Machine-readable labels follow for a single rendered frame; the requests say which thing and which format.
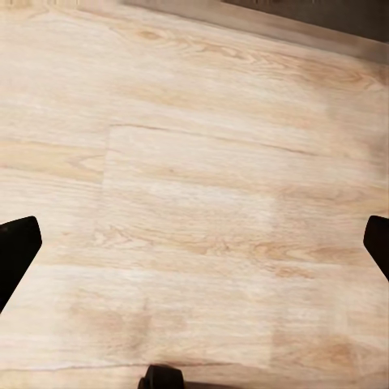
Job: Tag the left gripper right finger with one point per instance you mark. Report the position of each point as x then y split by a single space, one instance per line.
376 241

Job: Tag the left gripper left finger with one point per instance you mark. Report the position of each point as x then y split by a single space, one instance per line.
20 240

